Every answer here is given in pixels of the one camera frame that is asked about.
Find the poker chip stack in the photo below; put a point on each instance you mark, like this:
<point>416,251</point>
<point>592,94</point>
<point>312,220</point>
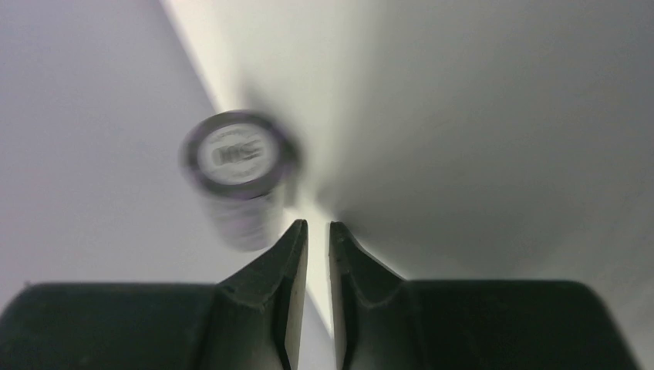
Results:
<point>238,163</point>

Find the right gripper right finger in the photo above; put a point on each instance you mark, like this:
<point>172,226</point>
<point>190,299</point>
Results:
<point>382,321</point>

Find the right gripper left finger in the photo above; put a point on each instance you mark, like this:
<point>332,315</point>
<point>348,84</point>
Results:
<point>251,320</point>

